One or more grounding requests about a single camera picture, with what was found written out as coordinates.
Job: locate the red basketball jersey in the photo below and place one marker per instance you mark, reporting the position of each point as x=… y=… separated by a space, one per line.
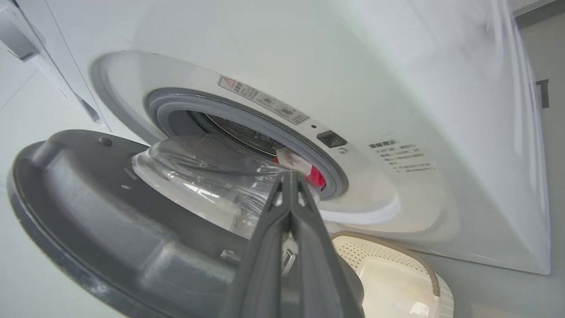
x=293 y=160

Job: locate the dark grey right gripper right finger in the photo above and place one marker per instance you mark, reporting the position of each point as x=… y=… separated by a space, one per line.
x=322 y=282

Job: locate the cream perforated laundry basket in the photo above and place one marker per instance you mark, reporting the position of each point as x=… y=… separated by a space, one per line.
x=388 y=282

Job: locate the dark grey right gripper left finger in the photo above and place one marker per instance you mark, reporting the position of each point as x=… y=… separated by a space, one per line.
x=260 y=274

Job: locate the white front-load washing machine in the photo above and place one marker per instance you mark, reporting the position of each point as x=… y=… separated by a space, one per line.
x=397 y=88

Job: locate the dark grey glass washer door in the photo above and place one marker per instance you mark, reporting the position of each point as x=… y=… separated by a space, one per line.
x=110 y=229

